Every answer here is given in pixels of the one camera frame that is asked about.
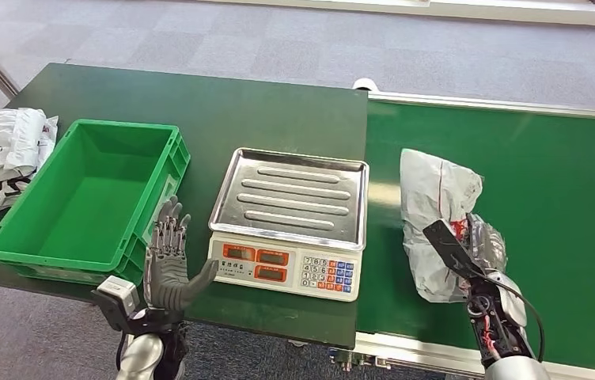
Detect grey plastic mailer package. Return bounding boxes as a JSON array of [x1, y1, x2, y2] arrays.
[[399, 148, 485, 305]]

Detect white scale with steel tray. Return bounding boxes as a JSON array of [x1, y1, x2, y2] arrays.
[[207, 147, 371, 304]]

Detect green plastic crate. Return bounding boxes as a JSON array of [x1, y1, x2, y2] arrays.
[[0, 118, 192, 287]]

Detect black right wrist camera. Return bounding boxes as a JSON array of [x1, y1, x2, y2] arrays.
[[422, 218, 486, 282]]

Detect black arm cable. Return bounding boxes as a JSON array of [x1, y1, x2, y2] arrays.
[[478, 269, 547, 364]]

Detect green conveyor belt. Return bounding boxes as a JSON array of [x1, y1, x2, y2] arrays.
[[328, 78, 595, 380]]

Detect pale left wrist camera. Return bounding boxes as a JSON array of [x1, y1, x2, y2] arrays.
[[90, 275, 142, 333]]

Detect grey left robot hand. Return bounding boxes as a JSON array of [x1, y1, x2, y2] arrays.
[[142, 196, 220, 314]]

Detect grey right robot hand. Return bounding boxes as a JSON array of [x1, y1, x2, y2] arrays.
[[460, 211, 529, 329]]

